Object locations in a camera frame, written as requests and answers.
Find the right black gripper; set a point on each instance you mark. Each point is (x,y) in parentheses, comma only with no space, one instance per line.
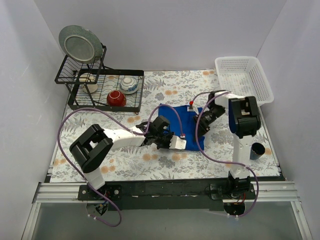
(202,122)

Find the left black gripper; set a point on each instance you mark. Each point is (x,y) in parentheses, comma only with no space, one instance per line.
(164,141)

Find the blue printed t shirt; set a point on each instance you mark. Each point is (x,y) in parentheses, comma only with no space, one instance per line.
(188,126)

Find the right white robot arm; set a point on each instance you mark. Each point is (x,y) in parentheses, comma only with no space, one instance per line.
(244,122)

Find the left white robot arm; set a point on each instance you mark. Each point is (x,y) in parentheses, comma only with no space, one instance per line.
(92,147)

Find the floral table mat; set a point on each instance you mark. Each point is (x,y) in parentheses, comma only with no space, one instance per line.
(173,88)

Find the white plastic basket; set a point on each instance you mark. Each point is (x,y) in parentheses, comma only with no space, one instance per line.
(244,76)

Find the red bowl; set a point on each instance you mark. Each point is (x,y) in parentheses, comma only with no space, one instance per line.
(116,98)

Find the white blue patterned bowl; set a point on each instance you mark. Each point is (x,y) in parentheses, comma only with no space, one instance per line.
(128,85)

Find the dark blue mug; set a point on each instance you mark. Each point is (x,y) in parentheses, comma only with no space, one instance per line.
(257,150)

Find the cream mug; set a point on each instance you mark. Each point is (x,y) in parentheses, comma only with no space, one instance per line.
(89,80)

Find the grey green plate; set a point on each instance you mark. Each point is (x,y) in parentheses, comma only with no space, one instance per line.
(80,44)

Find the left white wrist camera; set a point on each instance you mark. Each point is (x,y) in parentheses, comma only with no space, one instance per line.
(178,143)

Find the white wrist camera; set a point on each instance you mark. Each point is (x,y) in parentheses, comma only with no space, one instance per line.
(192,108)
(178,143)

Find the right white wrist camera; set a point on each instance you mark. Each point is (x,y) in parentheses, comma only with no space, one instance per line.
(192,108)

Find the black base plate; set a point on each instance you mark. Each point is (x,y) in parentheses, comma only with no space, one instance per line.
(172,194)

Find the black wire dish rack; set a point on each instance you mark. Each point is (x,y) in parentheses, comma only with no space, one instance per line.
(107,78)

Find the aluminium frame rail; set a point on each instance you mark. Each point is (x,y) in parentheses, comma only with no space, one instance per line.
(267,190)

